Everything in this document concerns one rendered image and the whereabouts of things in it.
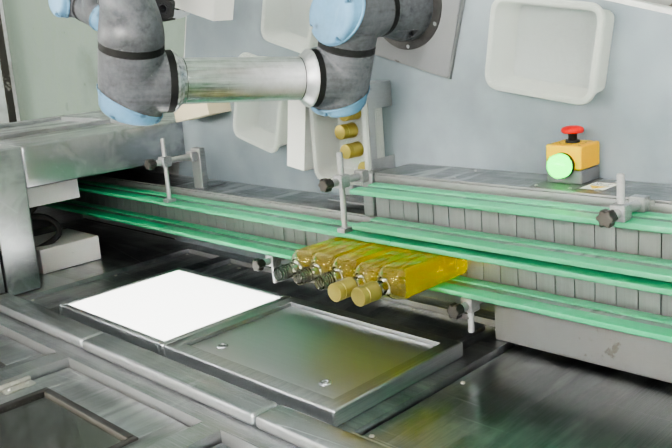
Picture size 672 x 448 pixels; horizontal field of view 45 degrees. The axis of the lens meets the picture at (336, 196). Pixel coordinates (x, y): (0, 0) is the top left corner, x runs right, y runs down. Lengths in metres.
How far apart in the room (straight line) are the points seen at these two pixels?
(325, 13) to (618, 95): 0.56
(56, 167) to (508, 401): 1.34
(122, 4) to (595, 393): 1.03
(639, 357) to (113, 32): 1.04
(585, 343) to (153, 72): 0.90
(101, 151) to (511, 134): 1.15
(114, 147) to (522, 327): 1.25
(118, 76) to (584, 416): 0.96
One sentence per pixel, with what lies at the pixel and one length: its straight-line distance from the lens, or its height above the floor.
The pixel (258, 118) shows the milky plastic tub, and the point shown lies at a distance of 2.15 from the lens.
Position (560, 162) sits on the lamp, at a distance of 1.48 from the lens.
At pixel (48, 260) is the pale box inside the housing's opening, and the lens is 2.40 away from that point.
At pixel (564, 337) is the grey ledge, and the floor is 0.88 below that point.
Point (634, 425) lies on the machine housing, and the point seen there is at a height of 1.03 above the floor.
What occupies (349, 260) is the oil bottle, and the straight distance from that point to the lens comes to 1.53.
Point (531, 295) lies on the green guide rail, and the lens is 1.51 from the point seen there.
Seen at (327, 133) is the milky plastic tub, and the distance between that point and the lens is 1.90.
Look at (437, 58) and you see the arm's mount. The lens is 1.71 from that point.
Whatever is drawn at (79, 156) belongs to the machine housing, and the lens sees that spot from 2.27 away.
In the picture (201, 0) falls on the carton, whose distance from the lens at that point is 2.06.
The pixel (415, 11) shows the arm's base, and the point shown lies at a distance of 1.68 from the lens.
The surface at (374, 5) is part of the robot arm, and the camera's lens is 1.60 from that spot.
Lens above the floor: 2.12
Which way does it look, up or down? 43 degrees down
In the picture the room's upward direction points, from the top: 106 degrees counter-clockwise
